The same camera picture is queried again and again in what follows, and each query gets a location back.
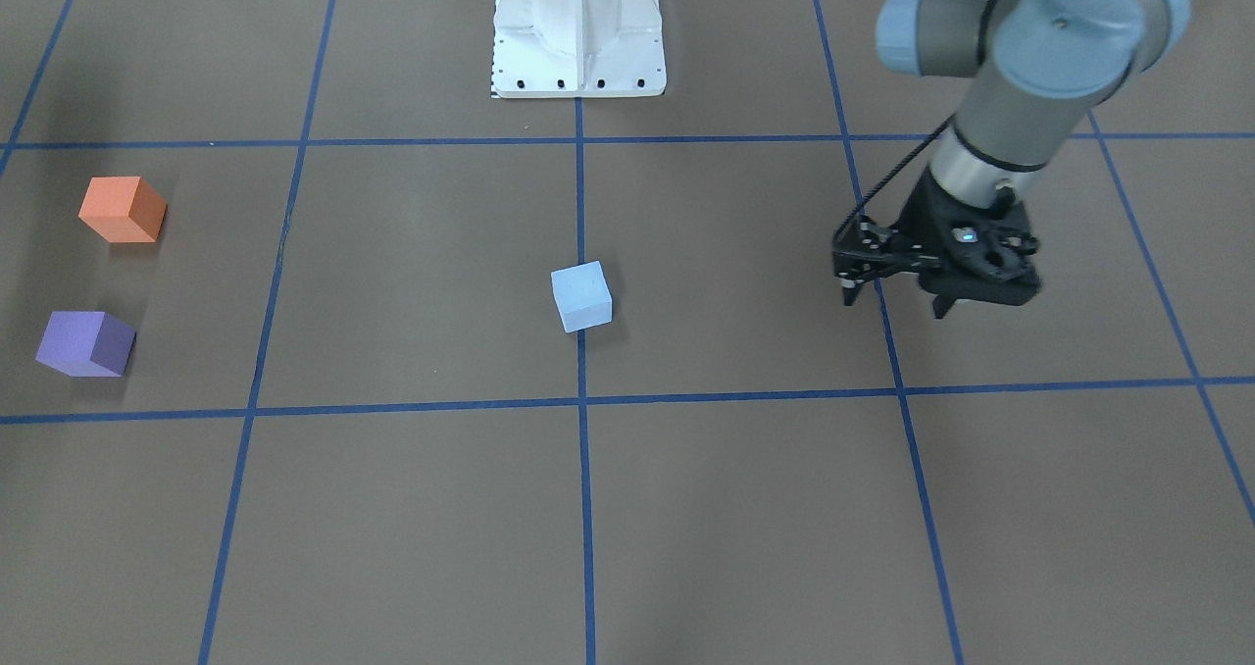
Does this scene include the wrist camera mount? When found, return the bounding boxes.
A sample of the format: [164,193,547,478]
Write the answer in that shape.
[830,215,924,307]

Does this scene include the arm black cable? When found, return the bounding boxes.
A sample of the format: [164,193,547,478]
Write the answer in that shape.
[833,115,956,243]

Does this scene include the white camera pedestal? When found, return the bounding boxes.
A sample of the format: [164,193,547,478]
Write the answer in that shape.
[489,0,668,99]

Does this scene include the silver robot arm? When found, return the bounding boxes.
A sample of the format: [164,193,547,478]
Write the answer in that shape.
[868,0,1192,317]

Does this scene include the orange foam block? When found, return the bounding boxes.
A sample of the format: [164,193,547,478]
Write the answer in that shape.
[77,177,169,243]

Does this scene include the purple foam block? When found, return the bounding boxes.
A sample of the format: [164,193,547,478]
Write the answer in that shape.
[35,311,137,378]

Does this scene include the light blue foam block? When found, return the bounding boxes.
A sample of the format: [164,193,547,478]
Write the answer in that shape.
[550,260,614,333]

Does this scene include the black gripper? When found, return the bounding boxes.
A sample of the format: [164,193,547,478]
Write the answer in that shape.
[896,172,1040,320]

